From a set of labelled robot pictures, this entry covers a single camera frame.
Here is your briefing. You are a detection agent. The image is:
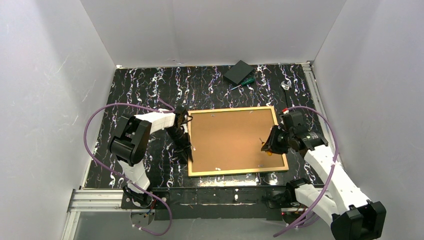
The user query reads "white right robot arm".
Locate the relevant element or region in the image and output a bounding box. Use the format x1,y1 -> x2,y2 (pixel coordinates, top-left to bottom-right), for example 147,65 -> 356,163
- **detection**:
261,106 -> 387,240

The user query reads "green handled screwdriver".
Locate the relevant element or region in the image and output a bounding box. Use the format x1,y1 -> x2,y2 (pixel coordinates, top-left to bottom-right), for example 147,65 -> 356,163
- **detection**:
228,77 -> 256,92

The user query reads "orange handled screwdriver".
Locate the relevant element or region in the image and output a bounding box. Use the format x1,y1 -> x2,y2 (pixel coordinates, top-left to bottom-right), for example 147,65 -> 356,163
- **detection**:
259,137 -> 273,156

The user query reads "black square box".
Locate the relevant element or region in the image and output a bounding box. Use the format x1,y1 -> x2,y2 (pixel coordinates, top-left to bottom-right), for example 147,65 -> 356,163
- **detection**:
223,60 -> 255,85

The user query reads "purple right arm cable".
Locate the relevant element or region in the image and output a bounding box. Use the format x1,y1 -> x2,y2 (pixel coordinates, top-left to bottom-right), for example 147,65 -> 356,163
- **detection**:
273,105 -> 339,238

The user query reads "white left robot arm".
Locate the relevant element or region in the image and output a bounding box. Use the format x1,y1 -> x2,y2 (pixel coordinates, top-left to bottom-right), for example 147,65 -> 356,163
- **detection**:
108,107 -> 193,199

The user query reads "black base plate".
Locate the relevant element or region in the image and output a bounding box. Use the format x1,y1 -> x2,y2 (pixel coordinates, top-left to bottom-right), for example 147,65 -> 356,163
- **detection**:
121,185 -> 307,221

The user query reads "aluminium rail frame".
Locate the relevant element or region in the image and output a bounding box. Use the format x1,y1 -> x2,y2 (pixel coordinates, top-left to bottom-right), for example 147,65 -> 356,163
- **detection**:
71,63 -> 338,240

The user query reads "green picture frame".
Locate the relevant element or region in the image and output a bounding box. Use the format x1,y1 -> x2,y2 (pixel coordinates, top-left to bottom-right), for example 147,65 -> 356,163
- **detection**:
188,106 -> 289,177

